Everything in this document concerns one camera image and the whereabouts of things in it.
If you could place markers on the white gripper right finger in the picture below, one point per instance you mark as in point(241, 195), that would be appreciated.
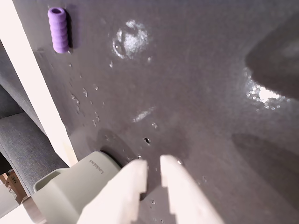
point(187, 200)

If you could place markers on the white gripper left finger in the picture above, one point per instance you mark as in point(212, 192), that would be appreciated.
point(116, 200)

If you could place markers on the purple ribbed pen grip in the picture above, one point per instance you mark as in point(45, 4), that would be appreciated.
point(58, 30)

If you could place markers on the pale green steel mug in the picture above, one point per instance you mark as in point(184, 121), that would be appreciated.
point(70, 186)

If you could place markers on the black table mat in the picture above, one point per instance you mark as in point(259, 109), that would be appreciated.
point(187, 93)

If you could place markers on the brown cardboard box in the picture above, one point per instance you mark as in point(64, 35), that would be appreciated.
point(10, 182)

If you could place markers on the grey fabric sofa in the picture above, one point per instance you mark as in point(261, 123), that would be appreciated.
point(21, 140)

